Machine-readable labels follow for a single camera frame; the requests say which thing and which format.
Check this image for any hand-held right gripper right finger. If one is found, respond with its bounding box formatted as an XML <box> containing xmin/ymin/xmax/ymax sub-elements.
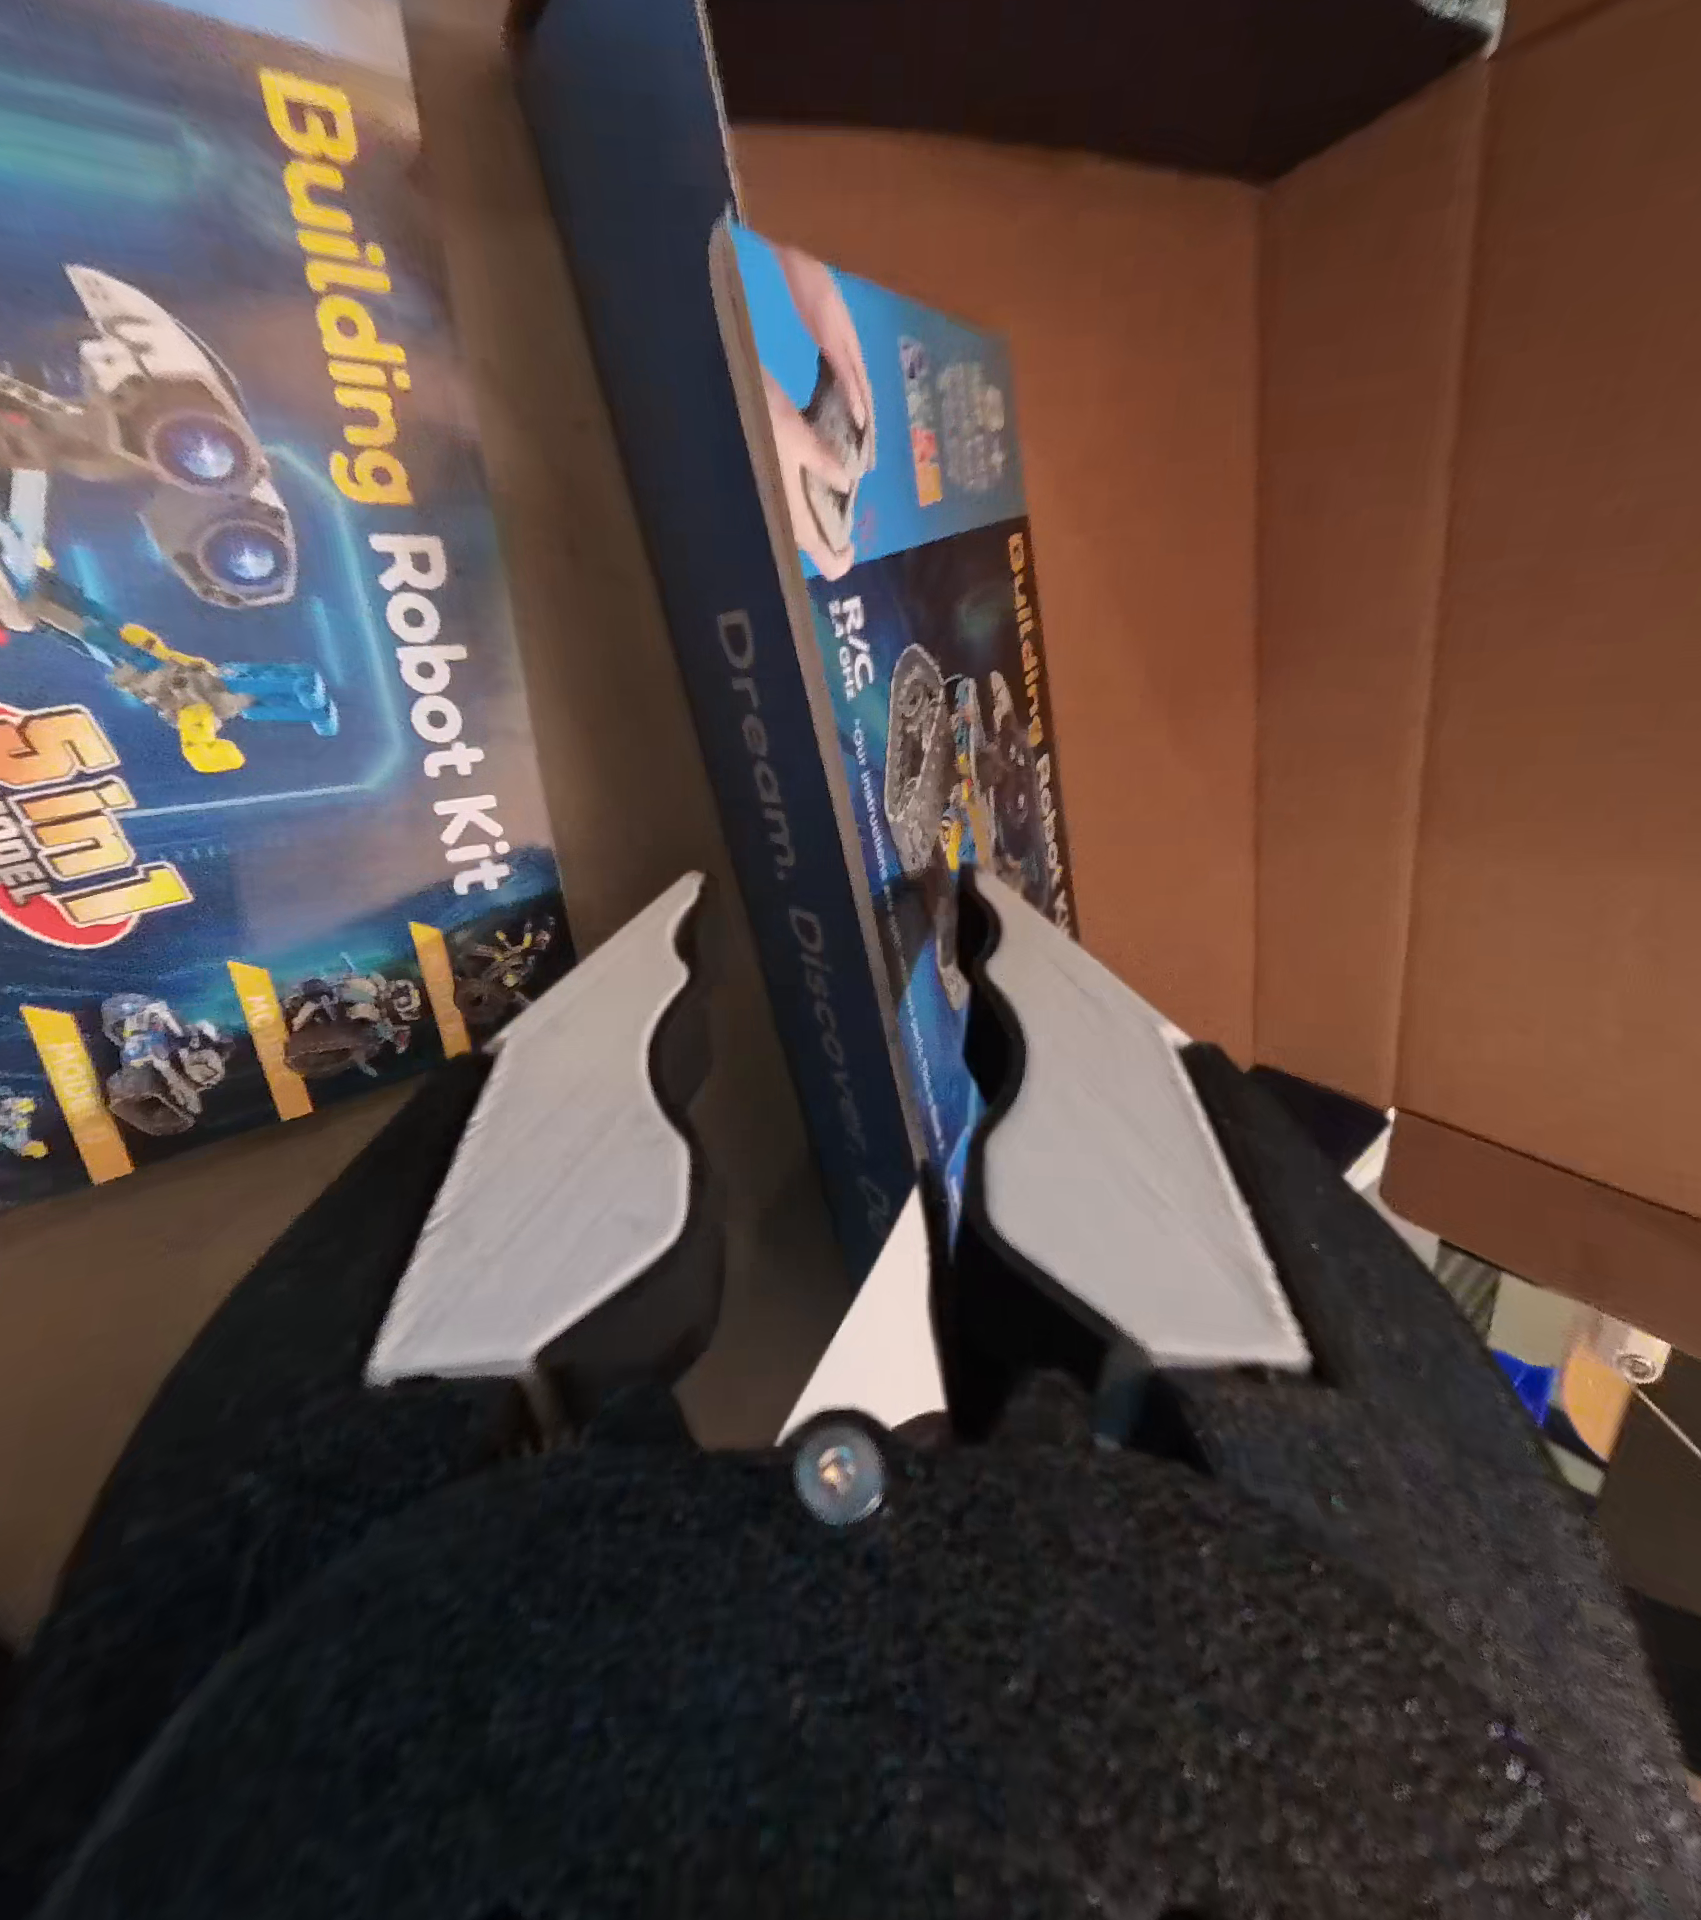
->
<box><xmin>947</xmin><ymin>867</ymin><xmax>1312</xmax><ymax>1446</ymax></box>

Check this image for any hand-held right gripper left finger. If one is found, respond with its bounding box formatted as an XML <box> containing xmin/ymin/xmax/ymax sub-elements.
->
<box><xmin>364</xmin><ymin>870</ymin><xmax>712</xmax><ymax>1428</ymax></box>

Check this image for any small blue leaflet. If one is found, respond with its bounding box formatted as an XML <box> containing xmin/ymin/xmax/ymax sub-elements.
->
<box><xmin>707</xmin><ymin>217</ymin><xmax>1085</xmax><ymax>1265</ymax></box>

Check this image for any large blue instruction booklet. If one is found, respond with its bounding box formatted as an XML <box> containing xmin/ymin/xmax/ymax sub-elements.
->
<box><xmin>0</xmin><ymin>0</ymin><xmax>585</xmax><ymax>1251</ymax></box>

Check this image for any blue robot kit box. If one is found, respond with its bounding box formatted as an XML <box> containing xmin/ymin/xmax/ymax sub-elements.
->
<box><xmin>513</xmin><ymin>0</ymin><xmax>1701</xmax><ymax>1352</ymax></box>

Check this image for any white desk stand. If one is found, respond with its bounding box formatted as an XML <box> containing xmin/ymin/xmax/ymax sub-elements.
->
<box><xmin>1552</xmin><ymin>1303</ymin><xmax>1701</xmax><ymax>1544</ymax></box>

